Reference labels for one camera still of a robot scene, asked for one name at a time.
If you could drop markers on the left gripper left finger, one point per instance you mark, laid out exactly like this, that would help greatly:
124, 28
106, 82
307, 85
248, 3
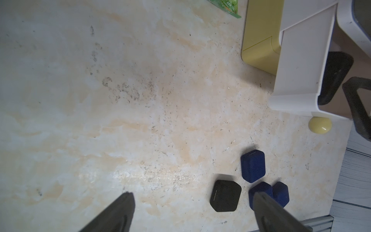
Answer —
117, 217

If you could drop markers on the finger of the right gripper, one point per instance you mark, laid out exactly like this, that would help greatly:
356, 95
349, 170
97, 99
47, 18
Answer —
361, 119

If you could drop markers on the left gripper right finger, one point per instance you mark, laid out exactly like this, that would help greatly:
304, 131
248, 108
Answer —
271, 217

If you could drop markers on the black brooch box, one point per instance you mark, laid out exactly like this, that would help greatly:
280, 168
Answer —
337, 67
225, 196

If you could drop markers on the three-tier drawer cabinet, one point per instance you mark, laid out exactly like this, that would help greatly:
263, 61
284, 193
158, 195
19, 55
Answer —
292, 39

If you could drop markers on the green snack bag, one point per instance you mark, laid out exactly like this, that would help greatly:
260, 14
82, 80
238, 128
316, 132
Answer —
228, 6

